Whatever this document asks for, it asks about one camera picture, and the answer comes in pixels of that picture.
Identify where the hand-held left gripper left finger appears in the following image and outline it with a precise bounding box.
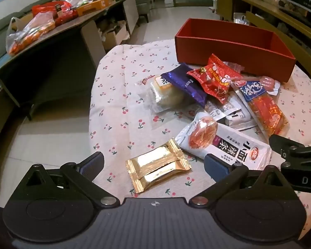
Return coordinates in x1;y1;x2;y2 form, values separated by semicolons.
9;152;120;209

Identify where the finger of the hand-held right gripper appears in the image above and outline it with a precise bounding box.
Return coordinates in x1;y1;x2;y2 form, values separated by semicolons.
269;134;311;162
280;161;311;193

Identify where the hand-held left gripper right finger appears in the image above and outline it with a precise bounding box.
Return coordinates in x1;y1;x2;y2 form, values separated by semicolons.
188;154;301;208

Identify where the long white snack packet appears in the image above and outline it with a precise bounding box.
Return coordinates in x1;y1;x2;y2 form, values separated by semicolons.
175;111;272;172

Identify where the blue and orange snack packet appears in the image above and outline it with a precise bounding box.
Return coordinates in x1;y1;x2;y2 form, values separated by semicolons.
234;80;289;137

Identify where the small white snack packet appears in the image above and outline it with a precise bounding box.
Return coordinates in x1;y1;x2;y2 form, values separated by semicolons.
205;93;243;121
224;107;258;131

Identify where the gold foil snack packet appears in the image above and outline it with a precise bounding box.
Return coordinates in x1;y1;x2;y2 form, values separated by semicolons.
126;138;192;194

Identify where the clear sausage packet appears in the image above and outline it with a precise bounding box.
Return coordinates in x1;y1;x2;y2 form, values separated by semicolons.
232;74;281;96

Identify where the clear steamed cake packet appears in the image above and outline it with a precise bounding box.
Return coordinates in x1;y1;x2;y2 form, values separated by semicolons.
135;74;203;121

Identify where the bright red snack packet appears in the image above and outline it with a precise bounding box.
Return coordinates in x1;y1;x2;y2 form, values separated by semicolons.
206;54;243;105

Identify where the dark red snack packet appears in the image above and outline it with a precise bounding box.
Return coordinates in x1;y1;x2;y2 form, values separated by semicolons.
187;67;213;95

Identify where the purple snack packet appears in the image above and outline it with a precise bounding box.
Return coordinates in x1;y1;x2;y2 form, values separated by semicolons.
161;63;208;108

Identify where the red cardboard box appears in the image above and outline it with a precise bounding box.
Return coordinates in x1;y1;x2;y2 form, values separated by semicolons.
174;18;297;83

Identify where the clear bag of orange snacks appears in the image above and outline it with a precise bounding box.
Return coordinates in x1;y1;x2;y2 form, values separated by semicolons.
6;12;55;55

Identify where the cherry print tablecloth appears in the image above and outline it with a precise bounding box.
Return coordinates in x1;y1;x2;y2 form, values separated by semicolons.
89;39;311;205

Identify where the dark desk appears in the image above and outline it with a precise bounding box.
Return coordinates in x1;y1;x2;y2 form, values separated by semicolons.
0;0;140;121

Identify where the wooden tv stand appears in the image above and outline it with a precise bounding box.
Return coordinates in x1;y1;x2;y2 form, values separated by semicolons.
215;0;311;89

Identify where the open cardboard box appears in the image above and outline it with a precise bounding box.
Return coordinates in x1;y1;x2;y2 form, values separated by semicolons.
98;21;130;51

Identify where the silver foil bag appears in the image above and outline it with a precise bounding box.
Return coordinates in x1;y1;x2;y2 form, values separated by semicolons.
233;13;250;26

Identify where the black television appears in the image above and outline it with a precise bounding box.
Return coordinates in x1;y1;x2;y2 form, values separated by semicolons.
268;0;311;26

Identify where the red plastic bag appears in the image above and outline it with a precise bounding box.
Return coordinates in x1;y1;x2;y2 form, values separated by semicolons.
32;1;78;27

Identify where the orange cardboard box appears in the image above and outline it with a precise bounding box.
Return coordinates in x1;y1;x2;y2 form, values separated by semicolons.
76;0;115;17

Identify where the grey armchair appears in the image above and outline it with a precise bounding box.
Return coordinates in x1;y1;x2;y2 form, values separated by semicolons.
133;0;152;22

